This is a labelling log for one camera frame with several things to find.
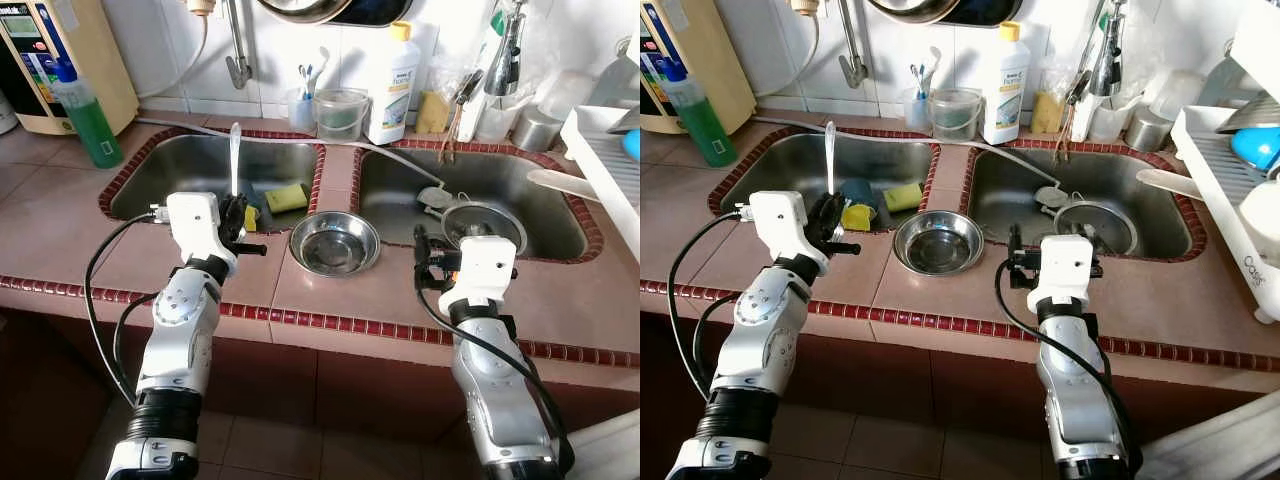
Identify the stainless steel bowl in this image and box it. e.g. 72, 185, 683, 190
893, 210, 986, 278
290, 210, 382, 278

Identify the bright yellow sponge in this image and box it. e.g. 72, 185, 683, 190
263, 182, 309, 214
883, 182, 926, 213

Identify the round steel strainer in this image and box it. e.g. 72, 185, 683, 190
440, 200, 528, 256
1052, 200, 1138, 256

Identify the mustard yellow sponge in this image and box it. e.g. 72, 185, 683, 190
1030, 90, 1064, 136
415, 90, 451, 136

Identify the white carton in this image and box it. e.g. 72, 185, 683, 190
452, 70, 486, 143
1065, 70, 1096, 143

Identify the clear plastic bucket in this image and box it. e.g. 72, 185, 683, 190
315, 88, 371, 141
928, 88, 984, 141

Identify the translucent plastic container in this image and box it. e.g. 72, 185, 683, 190
1090, 93, 1136, 141
478, 93, 523, 141

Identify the green dish soap bottle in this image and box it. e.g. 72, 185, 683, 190
50, 60, 126, 169
660, 60, 739, 169

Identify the dark brown counter cabinet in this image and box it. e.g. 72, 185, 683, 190
0, 310, 641, 451
640, 310, 1261, 451

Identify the white bottle yellow cap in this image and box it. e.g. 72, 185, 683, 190
365, 22, 423, 146
980, 22, 1033, 146

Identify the thin white tube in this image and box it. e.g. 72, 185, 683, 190
135, 10, 211, 101
755, 10, 823, 101

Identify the stainless steel cup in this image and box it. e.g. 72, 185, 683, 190
1122, 105, 1173, 153
512, 105, 563, 153

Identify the white dish rack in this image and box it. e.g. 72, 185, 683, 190
1170, 0, 1280, 326
560, 103, 641, 236

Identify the beige water ionizer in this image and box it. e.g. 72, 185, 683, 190
640, 0, 758, 136
0, 0, 139, 136

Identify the hanging steel pan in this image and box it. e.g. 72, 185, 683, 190
255, 0, 416, 28
868, 0, 1026, 28

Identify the white ceramic jar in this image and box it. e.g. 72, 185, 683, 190
1238, 180, 1280, 266

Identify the stainless steel pot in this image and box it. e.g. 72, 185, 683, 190
1215, 95, 1280, 136

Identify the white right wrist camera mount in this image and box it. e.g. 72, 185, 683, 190
438, 235, 518, 313
1027, 235, 1096, 313

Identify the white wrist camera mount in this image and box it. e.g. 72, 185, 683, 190
438, 235, 518, 313
748, 190, 809, 271
165, 192, 223, 269
1027, 235, 1096, 313

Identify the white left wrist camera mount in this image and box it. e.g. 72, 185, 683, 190
165, 192, 223, 269
748, 190, 809, 271

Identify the white sprayer hose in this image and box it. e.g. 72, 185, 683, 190
750, 118, 1066, 211
135, 118, 451, 211

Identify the brown braided cord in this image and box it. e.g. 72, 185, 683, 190
437, 95, 463, 166
1050, 95, 1076, 166

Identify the grey wall faucet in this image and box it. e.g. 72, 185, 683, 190
185, 0, 254, 91
800, 0, 869, 91

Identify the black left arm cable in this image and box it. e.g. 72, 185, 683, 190
84, 208, 171, 401
667, 208, 756, 401

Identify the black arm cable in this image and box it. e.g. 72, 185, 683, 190
415, 285, 577, 473
84, 208, 171, 401
667, 208, 756, 401
995, 285, 1143, 473

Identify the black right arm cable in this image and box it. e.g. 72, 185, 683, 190
995, 285, 1143, 473
415, 285, 577, 473

